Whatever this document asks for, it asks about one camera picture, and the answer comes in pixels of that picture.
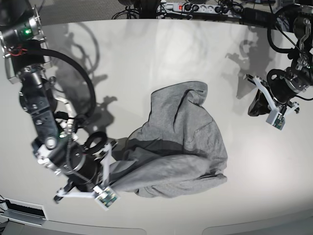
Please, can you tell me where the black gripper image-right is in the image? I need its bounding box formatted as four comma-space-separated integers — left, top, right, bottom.
248, 69, 297, 116

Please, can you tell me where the white power strip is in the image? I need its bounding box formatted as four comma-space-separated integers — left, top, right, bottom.
157, 1, 243, 19

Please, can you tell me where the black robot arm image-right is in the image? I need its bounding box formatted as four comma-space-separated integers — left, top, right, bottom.
248, 0, 313, 117

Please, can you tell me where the white wrist camera mount image-right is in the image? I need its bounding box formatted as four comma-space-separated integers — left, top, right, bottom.
244, 74, 300, 130

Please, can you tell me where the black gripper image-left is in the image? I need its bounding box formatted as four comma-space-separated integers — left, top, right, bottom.
61, 132, 108, 192

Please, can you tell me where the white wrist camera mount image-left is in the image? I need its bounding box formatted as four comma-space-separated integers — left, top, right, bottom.
53, 140, 120, 211

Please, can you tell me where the silver cable tray slot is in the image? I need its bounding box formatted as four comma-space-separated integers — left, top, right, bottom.
0, 198, 48, 227

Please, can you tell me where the black power adapter box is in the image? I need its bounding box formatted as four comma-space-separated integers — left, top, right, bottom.
242, 7, 301, 34

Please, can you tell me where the grey t-shirt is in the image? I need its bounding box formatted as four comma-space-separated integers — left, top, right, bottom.
110, 81, 228, 198

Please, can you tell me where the black pole base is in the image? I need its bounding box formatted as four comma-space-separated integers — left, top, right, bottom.
139, 0, 159, 19

